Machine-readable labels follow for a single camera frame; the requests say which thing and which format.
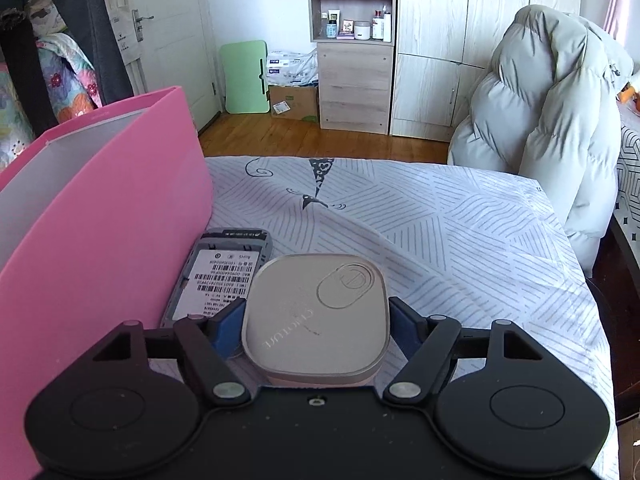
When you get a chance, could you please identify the row of cosmetic jars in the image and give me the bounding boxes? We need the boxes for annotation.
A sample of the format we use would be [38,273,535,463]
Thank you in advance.
[320,5,392,42]

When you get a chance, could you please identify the black chair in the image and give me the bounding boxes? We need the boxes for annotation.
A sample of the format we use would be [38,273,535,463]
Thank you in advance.
[587,272,640,426]

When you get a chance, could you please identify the white door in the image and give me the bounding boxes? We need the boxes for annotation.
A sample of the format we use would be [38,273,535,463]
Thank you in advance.
[97,0,223,133]

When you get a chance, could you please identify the wooden wardrobe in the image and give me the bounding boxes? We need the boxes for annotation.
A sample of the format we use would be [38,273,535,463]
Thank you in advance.
[389,0,608,143]

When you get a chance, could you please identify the floral quilt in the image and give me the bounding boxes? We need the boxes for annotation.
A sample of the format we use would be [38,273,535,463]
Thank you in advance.
[0,0,103,171]

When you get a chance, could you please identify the cardboard box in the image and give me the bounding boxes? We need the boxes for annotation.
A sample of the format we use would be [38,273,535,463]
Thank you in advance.
[268,85,320,121]

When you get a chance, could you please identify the white printed bag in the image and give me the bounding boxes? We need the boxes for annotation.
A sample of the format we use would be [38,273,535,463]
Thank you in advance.
[100,0,135,66]

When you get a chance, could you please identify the white patterned tablecloth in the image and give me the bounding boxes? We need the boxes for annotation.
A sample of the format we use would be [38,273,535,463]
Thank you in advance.
[150,155,621,480]

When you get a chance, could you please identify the black ruffled sleeve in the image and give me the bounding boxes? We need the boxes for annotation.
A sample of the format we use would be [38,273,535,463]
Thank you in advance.
[0,7,58,138]

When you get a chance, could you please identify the wooden bookshelf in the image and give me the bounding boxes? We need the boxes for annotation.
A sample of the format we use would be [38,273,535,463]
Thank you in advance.
[306,0,397,135]

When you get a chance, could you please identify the metal door handle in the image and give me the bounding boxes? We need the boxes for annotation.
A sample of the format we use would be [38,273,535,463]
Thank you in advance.
[131,9,155,43]

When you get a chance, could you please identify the grey puffer jacket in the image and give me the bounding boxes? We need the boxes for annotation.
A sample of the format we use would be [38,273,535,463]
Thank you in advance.
[446,5,635,278]

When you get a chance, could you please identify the pink box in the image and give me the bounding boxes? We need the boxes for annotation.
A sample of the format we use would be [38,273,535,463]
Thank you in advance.
[0,86,215,480]

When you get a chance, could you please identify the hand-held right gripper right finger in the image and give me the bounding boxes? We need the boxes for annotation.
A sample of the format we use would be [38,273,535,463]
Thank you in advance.
[382,297,546,405]

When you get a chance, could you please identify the dark grey hanging garment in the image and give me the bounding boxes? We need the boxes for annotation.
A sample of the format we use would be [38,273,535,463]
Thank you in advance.
[47,0,137,107]

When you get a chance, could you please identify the beige square case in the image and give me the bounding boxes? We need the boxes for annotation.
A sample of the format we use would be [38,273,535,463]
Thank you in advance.
[241,254,391,389]

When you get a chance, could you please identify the black white geometric cloth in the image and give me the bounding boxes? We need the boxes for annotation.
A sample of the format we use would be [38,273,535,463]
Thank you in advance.
[612,110,640,241]

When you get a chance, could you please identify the white printed packages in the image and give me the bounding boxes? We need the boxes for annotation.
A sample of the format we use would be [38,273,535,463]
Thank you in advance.
[266,50,319,87]

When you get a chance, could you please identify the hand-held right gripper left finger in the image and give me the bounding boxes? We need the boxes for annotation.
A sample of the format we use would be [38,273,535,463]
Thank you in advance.
[87,299,253,406]

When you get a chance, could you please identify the grey pocket router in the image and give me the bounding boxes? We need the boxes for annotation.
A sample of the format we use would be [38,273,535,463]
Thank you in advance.
[160,228,273,331]

